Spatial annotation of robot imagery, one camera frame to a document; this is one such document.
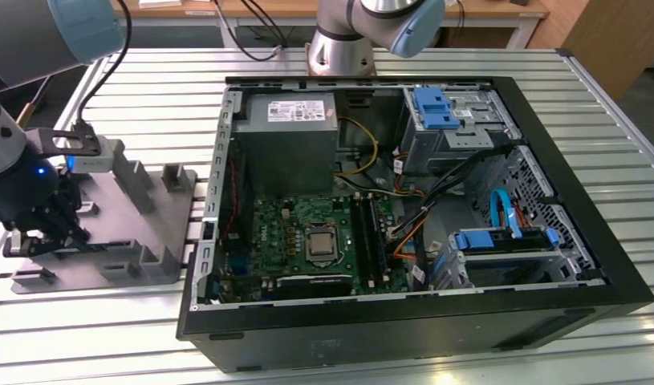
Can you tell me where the blue plastic drive latch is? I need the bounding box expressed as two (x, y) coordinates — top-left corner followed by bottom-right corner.
(414, 87), (462, 132)

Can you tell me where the black PC case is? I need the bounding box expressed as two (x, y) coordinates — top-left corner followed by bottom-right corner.
(176, 74), (654, 374)

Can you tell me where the black graphics card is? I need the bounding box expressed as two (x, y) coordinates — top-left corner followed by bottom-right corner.
(272, 272), (354, 300)

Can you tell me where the black cable bundle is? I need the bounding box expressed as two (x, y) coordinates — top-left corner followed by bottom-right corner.
(414, 144), (515, 288)

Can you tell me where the silver CPU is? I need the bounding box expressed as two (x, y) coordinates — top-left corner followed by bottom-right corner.
(303, 230), (338, 257)

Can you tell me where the wooden cabinet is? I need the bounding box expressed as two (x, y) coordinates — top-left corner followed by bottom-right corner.
(561, 0), (654, 101)

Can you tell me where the green motherboard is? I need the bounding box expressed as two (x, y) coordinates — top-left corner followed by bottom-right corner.
(214, 192), (414, 302)

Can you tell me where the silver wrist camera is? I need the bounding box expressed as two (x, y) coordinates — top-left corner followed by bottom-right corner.
(68, 138), (127, 174)

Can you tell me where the blue flat data cable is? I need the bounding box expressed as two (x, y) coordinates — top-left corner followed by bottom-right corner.
(489, 187), (523, 240)

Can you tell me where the yellow wire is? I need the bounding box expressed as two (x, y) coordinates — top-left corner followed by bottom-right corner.
(335, 115), (381, 177)

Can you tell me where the wooden desk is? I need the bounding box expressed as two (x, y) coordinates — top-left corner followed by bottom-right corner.
(109, 0), (553, 49)

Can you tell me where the silver power supply unit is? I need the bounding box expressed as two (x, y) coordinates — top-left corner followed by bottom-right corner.
(232, 94), (342, 197)

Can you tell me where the grey parts rack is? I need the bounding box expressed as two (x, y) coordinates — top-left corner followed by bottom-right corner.
(3, 158), (199, 296)

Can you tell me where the hard disk in blue carrier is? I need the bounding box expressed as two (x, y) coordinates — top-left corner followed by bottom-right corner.
(446, 227), (561, 290)

